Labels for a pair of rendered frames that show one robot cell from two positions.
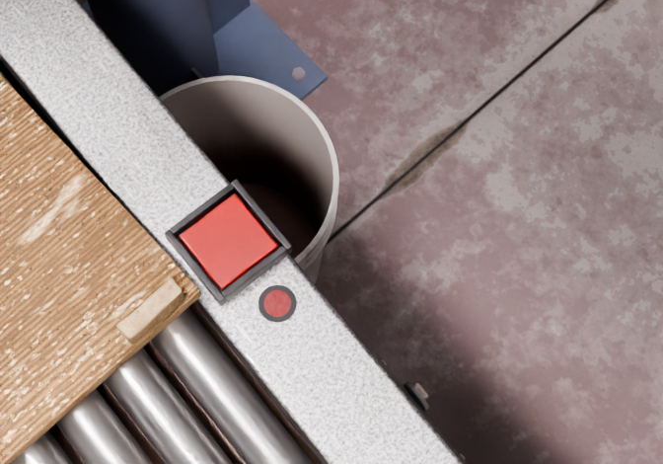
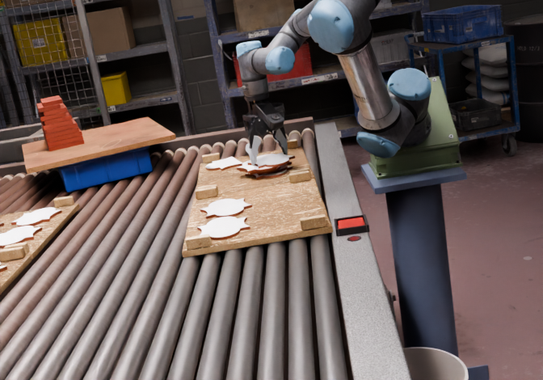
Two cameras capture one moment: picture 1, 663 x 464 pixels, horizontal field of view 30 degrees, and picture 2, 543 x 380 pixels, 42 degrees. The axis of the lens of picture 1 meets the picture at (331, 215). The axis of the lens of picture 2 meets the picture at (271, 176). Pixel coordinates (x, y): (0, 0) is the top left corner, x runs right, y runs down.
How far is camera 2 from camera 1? 1.34 m
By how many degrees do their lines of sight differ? 62
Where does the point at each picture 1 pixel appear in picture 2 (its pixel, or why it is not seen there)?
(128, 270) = not seen: hidden behind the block
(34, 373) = (270, 230)
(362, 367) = (367, 251)
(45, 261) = (296, 217)
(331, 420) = (346, 258)
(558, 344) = not seen: outside the picture
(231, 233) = (353, 221)
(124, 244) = not seen: hidden behind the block
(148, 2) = (420, 318)
